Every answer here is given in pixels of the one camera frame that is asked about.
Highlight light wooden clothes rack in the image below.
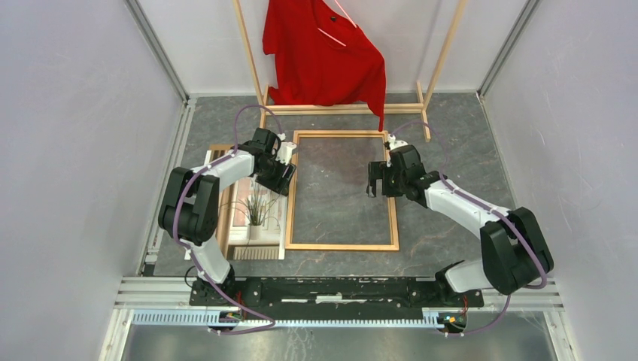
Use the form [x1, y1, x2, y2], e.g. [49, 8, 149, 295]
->
[232, 0, 468, 123]

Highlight grey slotted cable duct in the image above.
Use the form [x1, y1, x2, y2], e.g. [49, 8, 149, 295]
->
[132, 309, 443, 329]

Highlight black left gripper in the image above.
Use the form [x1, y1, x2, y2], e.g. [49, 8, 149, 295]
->
[256, 155, 297, 199]

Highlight red t-shirt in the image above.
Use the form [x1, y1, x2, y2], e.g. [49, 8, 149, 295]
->
[263, 0, 386, 130]

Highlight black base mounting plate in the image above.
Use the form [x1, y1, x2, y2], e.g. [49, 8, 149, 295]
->
[220, 277, 485, 321]

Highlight brown wooden picture frame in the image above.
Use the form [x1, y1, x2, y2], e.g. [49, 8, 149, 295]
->
[284, 130, 400, 252]

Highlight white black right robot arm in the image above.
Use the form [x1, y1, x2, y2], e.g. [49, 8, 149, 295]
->
[366, 143, 554, 307]

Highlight pink clothes hanger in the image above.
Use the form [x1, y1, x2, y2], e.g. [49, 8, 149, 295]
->
[313, 1, 357, 47]

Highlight aluminium rail frame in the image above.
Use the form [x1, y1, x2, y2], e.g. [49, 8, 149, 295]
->
[99, 94, 579, 361]

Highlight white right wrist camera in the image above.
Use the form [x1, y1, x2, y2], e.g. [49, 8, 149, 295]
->
[384, 136, 408, 151]

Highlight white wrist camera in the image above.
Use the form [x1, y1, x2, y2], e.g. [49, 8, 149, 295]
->
[275, 133, 298, 165]
[384, 136, 408, 151]

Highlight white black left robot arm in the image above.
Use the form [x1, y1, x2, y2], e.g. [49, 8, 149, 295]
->
[158, 128, 297, 307]

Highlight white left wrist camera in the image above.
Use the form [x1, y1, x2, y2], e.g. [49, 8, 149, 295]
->
[275, 133, 298, 165]

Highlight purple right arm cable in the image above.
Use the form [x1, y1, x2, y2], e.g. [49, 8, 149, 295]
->
[387, 120, 548, 338]

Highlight plant photo print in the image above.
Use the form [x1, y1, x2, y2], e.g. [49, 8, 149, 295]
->
[184, 144, 290, 262]

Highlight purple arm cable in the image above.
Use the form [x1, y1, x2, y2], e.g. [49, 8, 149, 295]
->
[171, 105, 287, 335]
[387, 120, 548, 338]

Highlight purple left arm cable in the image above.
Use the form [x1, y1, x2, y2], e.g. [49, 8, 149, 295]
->
[171, 105, 287, 335]

